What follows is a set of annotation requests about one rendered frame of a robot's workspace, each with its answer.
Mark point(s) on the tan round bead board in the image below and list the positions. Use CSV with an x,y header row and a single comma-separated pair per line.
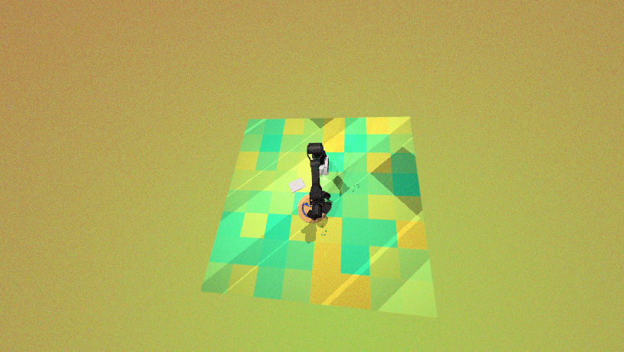
x,y
303,200

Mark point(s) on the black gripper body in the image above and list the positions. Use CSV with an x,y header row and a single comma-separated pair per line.
x,y
326,196

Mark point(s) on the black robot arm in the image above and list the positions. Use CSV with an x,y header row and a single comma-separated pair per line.
x,y
316,194

